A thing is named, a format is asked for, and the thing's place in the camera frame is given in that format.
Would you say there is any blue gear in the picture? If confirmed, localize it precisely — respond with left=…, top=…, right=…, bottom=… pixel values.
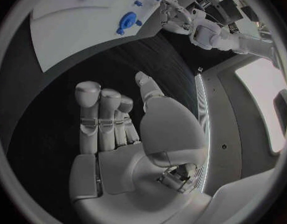
left=115, top=11, right=143, bottom=36

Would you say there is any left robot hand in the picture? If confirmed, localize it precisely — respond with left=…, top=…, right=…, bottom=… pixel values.
left=159, top=0, right=194, bottom=36

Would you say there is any workshop equipment rack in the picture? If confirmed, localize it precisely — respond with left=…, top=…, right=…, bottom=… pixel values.
left=195, top=0, right=263, bottom=26

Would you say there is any white cable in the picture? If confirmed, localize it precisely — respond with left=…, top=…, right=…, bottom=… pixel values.
left=203, top=11, right=227, bottom=27

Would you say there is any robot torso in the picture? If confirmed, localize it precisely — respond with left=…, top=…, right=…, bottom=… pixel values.
left=193, top=57, right=287, bottom=197

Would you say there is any white task board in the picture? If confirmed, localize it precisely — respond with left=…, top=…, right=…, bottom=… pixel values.
left=28, top=0, right=188, bottom=73

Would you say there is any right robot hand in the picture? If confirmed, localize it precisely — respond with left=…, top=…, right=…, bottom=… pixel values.
left=68, top=71, right=213, bottom=224

